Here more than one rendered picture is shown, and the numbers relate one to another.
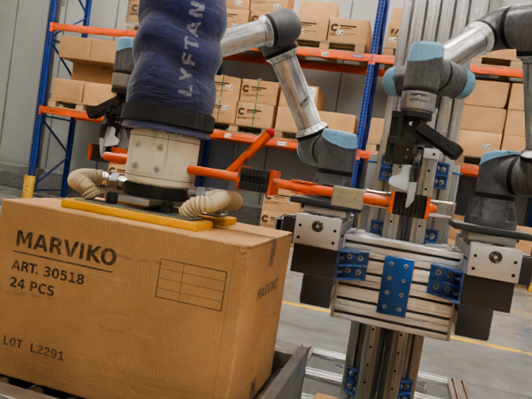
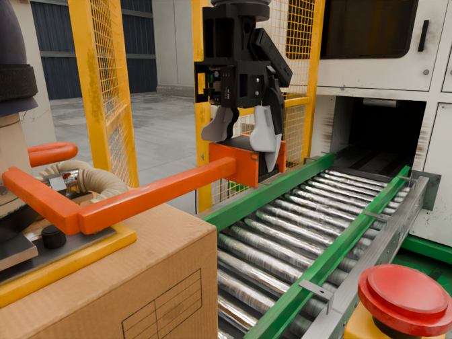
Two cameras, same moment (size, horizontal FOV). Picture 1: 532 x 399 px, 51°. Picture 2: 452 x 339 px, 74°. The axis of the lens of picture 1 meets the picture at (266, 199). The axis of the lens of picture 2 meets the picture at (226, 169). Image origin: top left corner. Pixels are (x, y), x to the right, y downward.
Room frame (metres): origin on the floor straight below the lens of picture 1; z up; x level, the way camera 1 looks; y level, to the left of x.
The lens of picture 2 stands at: (1.87, 0.10, 1.21)
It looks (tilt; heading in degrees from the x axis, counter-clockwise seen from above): 19 degrees down; 116
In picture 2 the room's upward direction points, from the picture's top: straight up
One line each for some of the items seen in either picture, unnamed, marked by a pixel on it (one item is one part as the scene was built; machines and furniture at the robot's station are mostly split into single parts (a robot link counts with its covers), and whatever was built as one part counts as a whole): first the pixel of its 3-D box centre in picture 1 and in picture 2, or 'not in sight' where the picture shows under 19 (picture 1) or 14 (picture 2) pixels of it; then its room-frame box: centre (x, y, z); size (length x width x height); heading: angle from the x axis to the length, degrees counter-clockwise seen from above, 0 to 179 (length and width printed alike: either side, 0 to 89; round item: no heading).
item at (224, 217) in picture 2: not in sight; (263, 190); (1.41, 1.45, 0.60); 1.60 x 0.10 x 0.09; 75
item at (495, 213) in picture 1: (492, 210); not in sight; (1.72, -0.69, 1.09); 0.15 x 0.15 x 0.10
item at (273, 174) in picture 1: (258, 180); not in sight; (1.33, 0.02, 1.08); 0.10 x 0.08 x 0.06; 167
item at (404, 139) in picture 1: (408, 139); not in sight; (1.26, -0.29, 1.22); 0.09 x 0.08 x 0.12; 77
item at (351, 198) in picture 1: (348, 197); not in sight; (1.28, -0.19, 1.07); 0.07 x 0.07 x 0.04; 77
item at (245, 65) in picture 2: (123, 109); (236, 60); (1.70, 0.47, 1.22); 0.09 x 0.08 x 0.12; 77
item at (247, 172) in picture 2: (107, 153); (247, 158); (1.71, 0.50, 1.08); 0.09 x 0.08 x 0.05; 167
